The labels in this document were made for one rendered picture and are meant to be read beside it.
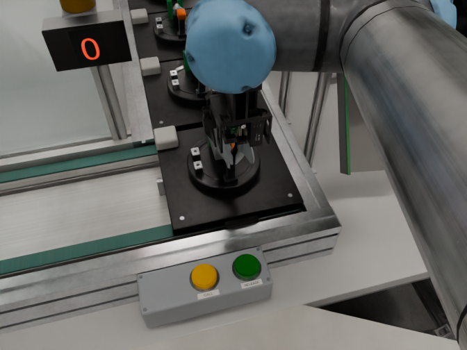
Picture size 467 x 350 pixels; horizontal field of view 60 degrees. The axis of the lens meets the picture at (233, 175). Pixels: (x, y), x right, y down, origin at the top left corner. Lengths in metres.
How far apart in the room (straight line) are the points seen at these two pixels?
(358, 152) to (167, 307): 0.43
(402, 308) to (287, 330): 1.10
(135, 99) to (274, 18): 0.67
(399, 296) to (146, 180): 1.26
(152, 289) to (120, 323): 0.12
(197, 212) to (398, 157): 0.56
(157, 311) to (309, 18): 0.48
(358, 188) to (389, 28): 0.67
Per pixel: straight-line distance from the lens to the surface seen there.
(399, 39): 0.27
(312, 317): 0.76
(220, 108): 0.54
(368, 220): 0.89
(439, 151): 0.18
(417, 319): 1.81
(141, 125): 0.92
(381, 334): 0.78
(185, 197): 0.75
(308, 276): 0.80
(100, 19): 0.70
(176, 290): 0.67
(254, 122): 0.53
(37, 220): 0.86
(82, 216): 0.84
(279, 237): 0.71
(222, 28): 0.33
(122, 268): 0.70
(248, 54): 0.34
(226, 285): 0.66
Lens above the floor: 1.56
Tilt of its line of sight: 50 degrees down
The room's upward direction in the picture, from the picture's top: straight up
